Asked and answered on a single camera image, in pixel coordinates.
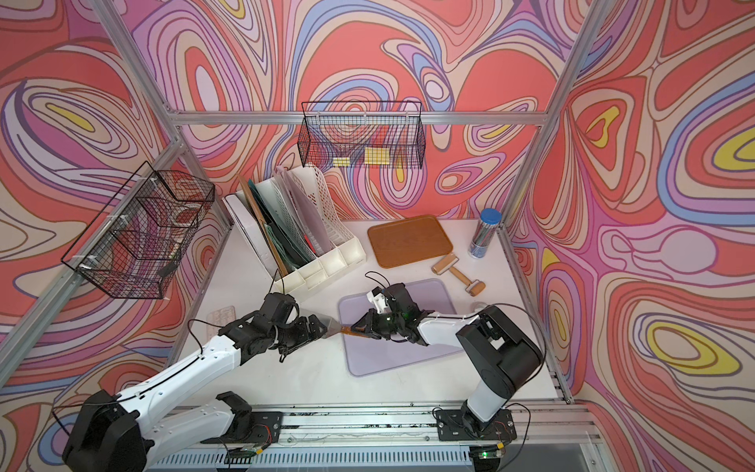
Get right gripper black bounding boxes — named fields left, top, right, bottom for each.
left=351, top=309, right=405, bottom=339

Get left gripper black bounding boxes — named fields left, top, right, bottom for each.
left=268, top=313, right=330, bottom=356

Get purple cutting board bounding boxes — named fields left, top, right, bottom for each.
left=337, top=278, right=461, bottom=377

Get metal scraper wooden handle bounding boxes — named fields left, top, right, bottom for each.
left=320, top=318, right=354, bottom=339

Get wooden dough roller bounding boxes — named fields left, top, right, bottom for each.
left=432, top=253, right=487, bottom=297

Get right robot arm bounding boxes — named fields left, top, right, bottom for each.
left=345, top=283, right=546, bottom=434

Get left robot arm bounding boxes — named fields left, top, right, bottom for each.
left=62, top=292, right=330, bottom=471

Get white board rack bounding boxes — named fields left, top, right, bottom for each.
left=263, top=167, right=367, bottom=300

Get dark green cutting board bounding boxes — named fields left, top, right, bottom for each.
left=248, top=179, right=316, bottom=269

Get brown wooden board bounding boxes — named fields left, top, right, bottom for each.
left=240, top=181, right=289, bottom=278

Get brown wooden tray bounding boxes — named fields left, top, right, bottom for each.
left=367, top=216, right=453, bottom=269

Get white thick cutting board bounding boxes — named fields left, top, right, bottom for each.
left=223, top=194, right=281, bottom=278

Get blue lid clear canister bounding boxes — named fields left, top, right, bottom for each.
left=468, top=208, right=503, bottom=259

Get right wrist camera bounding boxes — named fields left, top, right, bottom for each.
left=367, top=287, right=391, bottom=315

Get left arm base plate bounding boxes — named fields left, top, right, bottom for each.
left=203, top=411, right=283, bottom=446

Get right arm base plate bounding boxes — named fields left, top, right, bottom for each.
left=432, top=407, right=517, bottom=444

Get black wire basket left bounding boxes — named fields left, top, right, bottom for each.
left=61, top=162, right=216, bottom=300

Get black wire basket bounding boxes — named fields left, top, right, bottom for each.
left=297, top=100, right=427, bottom=170
left=61, top=162, right=216, bottom=300

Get black wire basket back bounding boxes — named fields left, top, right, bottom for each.
left=297, top=100, right=427, bottom=170

